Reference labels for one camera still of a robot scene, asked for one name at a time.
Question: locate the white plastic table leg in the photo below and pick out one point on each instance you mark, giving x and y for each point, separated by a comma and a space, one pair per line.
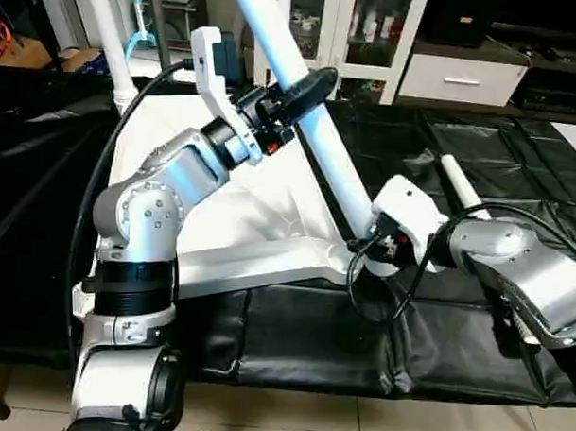
112, 47
457, 181
308, 111

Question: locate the white plastic table top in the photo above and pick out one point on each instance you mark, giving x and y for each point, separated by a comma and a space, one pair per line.
251, 226

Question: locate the white glass-door cabinet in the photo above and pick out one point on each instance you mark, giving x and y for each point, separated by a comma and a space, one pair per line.
357, 33

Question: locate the black work mat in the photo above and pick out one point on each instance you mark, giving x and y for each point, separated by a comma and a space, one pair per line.
321, 347

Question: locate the black metal pole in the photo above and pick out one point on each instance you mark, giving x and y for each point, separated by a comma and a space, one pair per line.
160, 31

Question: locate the blue plastic tool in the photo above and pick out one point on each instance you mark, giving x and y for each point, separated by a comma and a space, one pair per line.
140, 36

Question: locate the white drawer unit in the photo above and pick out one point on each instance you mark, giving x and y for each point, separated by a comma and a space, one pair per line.
463, 77

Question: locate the brown cardboard box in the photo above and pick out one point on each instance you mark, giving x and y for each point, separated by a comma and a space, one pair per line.
79, 60

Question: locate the white flat board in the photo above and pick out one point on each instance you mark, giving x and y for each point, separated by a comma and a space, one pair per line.
574, 130

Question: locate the flat brown cardboard sheet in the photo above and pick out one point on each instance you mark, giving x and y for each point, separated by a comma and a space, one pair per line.
17, 53

